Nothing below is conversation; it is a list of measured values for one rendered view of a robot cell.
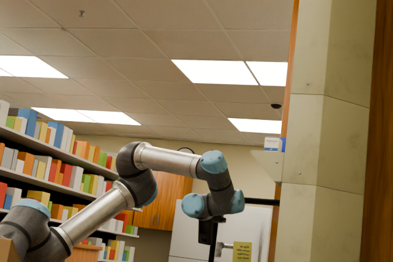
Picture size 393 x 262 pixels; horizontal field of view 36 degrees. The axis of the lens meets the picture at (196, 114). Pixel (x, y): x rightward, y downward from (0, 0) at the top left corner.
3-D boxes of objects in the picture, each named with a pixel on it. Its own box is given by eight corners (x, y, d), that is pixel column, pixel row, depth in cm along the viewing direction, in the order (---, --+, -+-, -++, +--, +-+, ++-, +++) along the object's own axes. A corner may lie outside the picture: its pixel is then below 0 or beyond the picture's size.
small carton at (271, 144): (281, 158, 211) (282, 141, 212) (277, 155, 206) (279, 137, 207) (266, 157, 212) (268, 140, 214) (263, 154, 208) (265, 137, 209)
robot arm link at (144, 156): (122, 128, 219) (231, 147, 188) (131, 154, 224) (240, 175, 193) (100, 146, 212) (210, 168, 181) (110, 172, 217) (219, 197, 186)
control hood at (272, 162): (296, 196, 227) (298, 169, 229) (281, 182, 197) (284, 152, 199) (265, 193, 230) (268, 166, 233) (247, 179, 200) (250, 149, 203)
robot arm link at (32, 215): (-10, 220, 186) (13, 193, 197) (7, 254, 192) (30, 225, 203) (22, 220, 182) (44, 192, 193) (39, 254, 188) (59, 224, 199)
